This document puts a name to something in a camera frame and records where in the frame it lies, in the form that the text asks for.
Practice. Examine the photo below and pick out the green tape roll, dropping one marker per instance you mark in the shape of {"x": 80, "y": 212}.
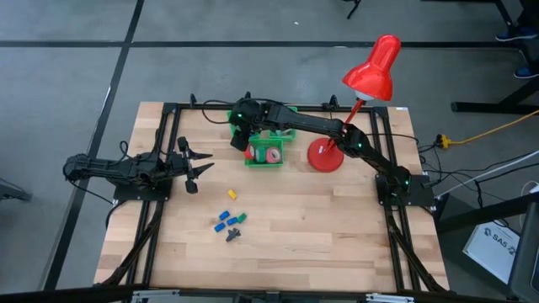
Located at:
{"x": 260, "y": 154}

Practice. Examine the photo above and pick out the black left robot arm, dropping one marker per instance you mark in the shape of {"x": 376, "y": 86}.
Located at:
{"x": 109, "y": 168}

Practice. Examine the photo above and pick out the silver metal bracket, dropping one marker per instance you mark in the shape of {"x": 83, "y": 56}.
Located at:
{"x": 156, "y": 297}
{"x": 389, "y": 298}

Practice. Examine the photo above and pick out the yellow stapler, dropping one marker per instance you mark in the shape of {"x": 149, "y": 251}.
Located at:
{"x": 232, "y": 194}

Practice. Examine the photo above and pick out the black stand leg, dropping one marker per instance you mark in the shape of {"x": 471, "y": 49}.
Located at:
{"x": 353, "y": 8}

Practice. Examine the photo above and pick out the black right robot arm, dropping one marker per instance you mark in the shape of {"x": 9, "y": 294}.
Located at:
{"x": 316, "y": 123}

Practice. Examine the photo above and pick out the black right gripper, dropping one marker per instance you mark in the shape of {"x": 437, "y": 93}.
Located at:
{"x": 240, "y": 141}

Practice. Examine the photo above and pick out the red tape roll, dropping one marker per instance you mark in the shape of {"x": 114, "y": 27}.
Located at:
{"x": 249, "y": 151}

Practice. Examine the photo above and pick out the green plastic basket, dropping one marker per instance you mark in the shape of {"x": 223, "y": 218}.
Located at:
{"x": 288, "y": 135}
{"x": 231, "y": 120}
{"x": 264, "y": 164}

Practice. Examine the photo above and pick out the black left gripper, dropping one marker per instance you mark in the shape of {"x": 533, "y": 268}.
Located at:
{"x": 177, "y": 164}

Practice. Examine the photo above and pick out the dark grey staple remover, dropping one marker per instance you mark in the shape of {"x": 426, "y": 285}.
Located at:
{"x": 233, "y": 234}

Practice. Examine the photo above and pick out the black metal table frame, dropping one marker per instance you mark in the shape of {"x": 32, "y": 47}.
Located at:
{"x": 189, "y": 107}

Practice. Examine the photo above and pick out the white cardboard box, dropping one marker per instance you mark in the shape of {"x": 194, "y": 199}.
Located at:
{"x": 492, "y": 250}

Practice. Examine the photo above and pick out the black furniture foot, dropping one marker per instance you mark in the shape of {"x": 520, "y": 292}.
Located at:
{"x": 12, "y": 191}

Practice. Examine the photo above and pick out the person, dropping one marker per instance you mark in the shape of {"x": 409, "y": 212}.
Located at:
{"x": 511, "y": 33}

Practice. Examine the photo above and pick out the dark grey panel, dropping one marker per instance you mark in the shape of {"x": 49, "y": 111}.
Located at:
{"x": 526, "y": 252}

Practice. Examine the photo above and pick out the black desk leg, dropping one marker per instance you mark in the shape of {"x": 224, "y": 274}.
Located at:
{"x": 484, "y": 212}

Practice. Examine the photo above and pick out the black desk base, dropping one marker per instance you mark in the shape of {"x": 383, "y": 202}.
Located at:
{"x": 497, "y": 103}

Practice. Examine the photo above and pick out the red desk lamp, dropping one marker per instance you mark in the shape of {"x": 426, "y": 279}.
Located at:
{"x": 372, "y": 71}

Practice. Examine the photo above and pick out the pink tape roll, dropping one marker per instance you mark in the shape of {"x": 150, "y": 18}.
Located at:
{"x": 273, "y": 155}

